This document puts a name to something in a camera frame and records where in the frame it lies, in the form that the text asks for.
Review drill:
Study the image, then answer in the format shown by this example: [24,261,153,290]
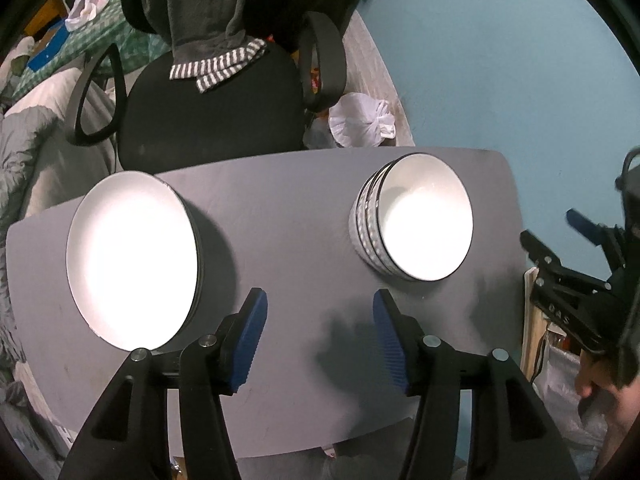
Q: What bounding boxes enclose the white bowl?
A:
[348,153,474,282]

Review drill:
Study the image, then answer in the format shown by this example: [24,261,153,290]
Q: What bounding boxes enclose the small white plate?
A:
[65,171,203,351]

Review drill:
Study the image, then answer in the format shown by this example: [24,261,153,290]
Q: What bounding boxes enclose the person right hand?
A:
[572,349,640,461]

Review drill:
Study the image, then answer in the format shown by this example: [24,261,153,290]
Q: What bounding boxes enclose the white cloth on floor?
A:
[328,92,396,148]

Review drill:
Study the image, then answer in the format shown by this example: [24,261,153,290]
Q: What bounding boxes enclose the white bed sheet mattress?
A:
[8,67,117,219]

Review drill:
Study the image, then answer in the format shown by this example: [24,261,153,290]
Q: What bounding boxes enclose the grey quilted comforter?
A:
[0,112,57,361]

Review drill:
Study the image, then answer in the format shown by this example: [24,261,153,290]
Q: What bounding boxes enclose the green checkered tablecloth table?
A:
[11,0,169,101]

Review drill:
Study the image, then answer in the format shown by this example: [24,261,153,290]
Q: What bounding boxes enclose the black office chair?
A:
[66,0,347,174]

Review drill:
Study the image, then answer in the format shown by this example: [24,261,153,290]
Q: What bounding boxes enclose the blue box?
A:
[27,20,70,72]

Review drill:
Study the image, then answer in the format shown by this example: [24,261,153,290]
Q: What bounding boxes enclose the white plastic bag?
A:
[65,0,110,32]

